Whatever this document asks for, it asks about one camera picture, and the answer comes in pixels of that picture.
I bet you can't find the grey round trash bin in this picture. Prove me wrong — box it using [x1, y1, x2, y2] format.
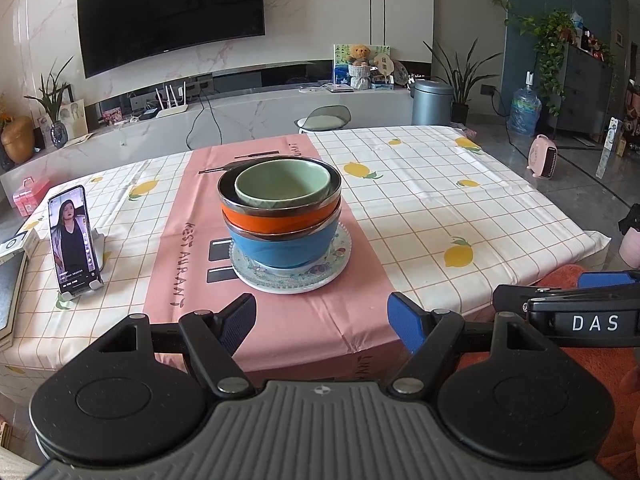
[410, 80, 454, 126]

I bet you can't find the pink space heater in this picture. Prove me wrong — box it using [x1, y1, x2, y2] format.
[527, 134, 558, 179]

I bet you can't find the hanging ivy plant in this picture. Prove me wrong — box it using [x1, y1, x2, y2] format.
[491, 0, 576, 117]

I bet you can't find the pink storage box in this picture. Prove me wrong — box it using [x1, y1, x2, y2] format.
[13, 177, 51, 218]

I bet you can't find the black power cable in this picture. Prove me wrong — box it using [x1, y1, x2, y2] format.
[185, 86, 224, 151]

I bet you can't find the smartphone on stand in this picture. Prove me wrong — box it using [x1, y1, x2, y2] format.
[47, 184, 94, 291]

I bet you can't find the white wifi router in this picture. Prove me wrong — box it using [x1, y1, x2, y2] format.
[155, 82, 188, 118]

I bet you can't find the plant in blue vase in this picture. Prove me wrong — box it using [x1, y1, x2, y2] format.
[26, 58, 73, 148]

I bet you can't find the small grey stool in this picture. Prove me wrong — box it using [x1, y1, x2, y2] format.
[295, 104, 352, 132]

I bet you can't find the blue steel bowl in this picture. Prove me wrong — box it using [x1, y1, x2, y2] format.
[224, 203, 342, 269]

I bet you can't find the orange steel bowl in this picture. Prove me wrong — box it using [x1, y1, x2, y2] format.
[217, 156, 343, 234]

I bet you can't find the brown ceramic vase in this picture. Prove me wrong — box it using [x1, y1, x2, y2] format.
[1, 116, 35, 165]

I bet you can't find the black wall television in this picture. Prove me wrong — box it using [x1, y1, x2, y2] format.
[77, 0, 265, 78]

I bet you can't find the green ceramic bowl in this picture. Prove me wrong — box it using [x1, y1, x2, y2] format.
[234, 158, 331, 209]

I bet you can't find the teddy bear in basket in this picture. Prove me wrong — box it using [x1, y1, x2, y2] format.
[348, 44, 371, 90]

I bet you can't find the potted long-leaf plant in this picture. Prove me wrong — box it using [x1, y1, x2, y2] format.
[423, 39, 501, 125]

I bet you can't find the blue water jug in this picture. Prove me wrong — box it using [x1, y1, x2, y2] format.
[506, 72, 541, 136]

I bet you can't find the checked lemon tablecloth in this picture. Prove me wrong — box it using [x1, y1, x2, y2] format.
[1, 126, 608, 404]

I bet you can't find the round paper fan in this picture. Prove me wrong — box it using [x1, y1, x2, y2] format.
[371, 53, 395, 84]

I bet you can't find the dark grey cabinet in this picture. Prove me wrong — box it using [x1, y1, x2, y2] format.
[548, 46, 613, 141]

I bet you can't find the clear glass floral plate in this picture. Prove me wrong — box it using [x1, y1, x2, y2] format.
[229, 222, 352, 295]

